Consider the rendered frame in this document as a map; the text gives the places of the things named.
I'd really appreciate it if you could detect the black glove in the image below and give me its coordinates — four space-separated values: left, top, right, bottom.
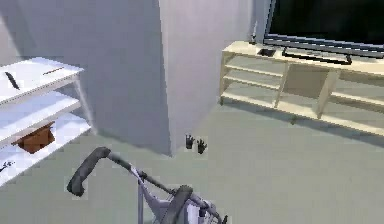
196 138 208 155
185 134 196 150

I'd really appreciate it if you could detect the grey exercise bike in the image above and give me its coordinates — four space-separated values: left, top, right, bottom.
66 146 230 224

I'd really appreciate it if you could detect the small black tray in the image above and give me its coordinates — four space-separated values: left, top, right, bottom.
256 48 277 58

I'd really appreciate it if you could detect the small dark candlestick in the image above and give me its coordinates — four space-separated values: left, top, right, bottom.
249 20 258 45

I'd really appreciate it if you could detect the cream television stand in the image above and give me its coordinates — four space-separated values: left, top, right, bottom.
218 40 384 138

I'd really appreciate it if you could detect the thin brown pencil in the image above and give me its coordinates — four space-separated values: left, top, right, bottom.
42 66 65 76

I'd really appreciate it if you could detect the white shelf unit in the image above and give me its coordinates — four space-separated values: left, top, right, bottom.
0 56 98 188

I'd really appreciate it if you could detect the brown cardboard box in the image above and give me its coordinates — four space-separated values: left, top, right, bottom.
11 121 56 155

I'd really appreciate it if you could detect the black television set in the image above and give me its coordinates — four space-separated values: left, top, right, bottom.
263 0 384 66

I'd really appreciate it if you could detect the black remote control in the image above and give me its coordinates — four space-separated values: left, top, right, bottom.
4 71 21 91

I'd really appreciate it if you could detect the small black plant sprig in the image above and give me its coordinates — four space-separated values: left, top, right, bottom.
0 160 16 174

